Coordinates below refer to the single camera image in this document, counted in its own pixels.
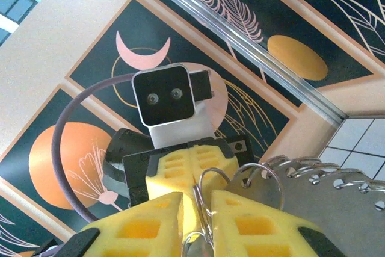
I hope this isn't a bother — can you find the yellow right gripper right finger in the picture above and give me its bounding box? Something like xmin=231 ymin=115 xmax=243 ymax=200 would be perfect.
xmin=210 ymin=189 xmax=345 ymax=257

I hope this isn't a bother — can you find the red-capped silver key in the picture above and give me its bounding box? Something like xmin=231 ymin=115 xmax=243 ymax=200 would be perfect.
xmin=182 ymin=183 xmax=218 ymax=257

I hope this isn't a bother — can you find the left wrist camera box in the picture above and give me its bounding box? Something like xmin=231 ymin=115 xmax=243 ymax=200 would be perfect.
xmin=131 ymin=63 xmax=216 ymax=150

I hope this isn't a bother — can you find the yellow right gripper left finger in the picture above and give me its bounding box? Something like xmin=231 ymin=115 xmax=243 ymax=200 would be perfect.
xmin=64 ymin=192 xmax=184 ymax=257

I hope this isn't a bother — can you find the aluminium frame post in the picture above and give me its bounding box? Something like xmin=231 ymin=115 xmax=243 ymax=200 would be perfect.
xmin=131 ymin=0 xmax=348 ymax=127

